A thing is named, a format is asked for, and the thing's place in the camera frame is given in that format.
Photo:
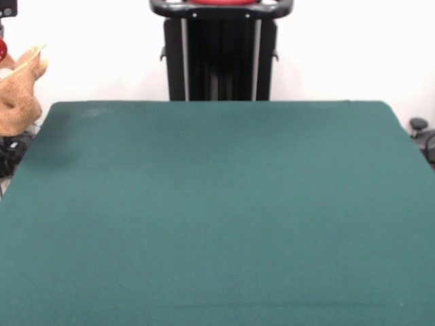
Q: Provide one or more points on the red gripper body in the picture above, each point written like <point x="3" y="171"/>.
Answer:
<point x="2" y="49"/>

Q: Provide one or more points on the black office chair base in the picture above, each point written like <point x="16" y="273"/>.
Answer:
<point x="418" y="124"/>

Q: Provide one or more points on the orange terry towel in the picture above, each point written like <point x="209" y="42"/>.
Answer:
<point x="17" y="98"/>

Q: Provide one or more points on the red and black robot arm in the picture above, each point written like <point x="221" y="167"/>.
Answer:
<point x="7" y="10"/>

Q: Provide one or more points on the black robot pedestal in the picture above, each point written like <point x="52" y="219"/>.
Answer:
<point x="221" y="51"/>

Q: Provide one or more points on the dark green table cloth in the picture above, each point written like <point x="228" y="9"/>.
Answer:
<point x="272" y="220"/>

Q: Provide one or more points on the red robot base disc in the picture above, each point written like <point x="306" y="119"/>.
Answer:
<point x="221" y="1"/>

